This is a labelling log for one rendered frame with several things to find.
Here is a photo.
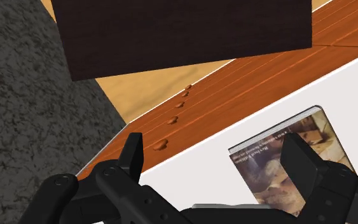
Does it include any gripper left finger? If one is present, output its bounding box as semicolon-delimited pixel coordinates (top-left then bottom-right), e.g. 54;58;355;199
18;132;195;224

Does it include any orange wooden chest of drawers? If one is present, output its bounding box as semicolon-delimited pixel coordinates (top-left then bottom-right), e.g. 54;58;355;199
75;0;358;218

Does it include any book with brown picture cover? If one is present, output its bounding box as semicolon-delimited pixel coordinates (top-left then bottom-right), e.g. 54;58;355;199
228;105;357;218

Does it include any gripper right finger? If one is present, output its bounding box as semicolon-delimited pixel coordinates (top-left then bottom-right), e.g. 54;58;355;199
280;132;358;224

